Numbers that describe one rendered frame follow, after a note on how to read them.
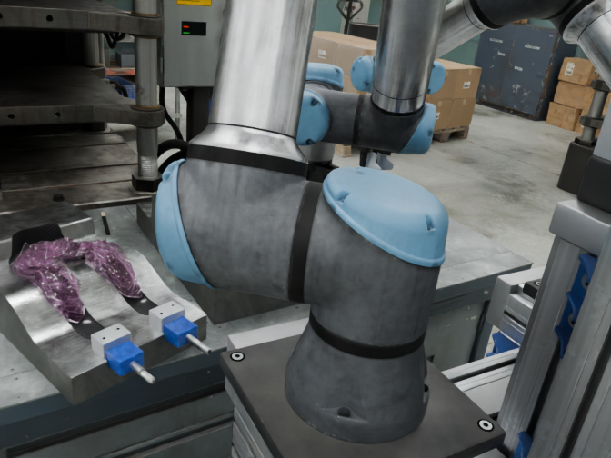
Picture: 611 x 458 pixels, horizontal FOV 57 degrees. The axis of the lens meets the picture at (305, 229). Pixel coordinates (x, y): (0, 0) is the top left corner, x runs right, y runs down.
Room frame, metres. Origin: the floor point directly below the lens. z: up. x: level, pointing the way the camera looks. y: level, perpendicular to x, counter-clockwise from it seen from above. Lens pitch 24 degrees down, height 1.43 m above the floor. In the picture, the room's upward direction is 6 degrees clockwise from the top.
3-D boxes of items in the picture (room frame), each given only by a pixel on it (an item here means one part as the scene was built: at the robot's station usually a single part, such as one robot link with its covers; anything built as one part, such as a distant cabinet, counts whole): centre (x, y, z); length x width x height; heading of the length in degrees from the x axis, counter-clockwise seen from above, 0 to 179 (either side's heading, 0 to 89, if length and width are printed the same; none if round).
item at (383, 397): (0.47, -0.07, 1.09); 0.15 x 0.15 x 0.10
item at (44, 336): (0.91, 0.44, 0.86); 0.50 x 0.26 x 0.11; 52
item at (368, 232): (0.47, -0.06, 1.20); 0.13 x 0.12 x 0.14; 82
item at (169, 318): (0.78, 0.19, 0.86); 0.13 x 0.05 x 0.05; 52
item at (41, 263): (0.91, 0.43, 0.90); 0.26 x 0.18 x 0.08; 52
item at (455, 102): (6.16, -0.94, 0.37); 1.20 x 0.82 x 0.74; 42
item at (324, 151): (0.92, 0.00, 1.17); 0.08 x 0.08 x 0.05
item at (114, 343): (0.70, 0.25, 0.86); 0.13 x 0.05 x 0.05; 52
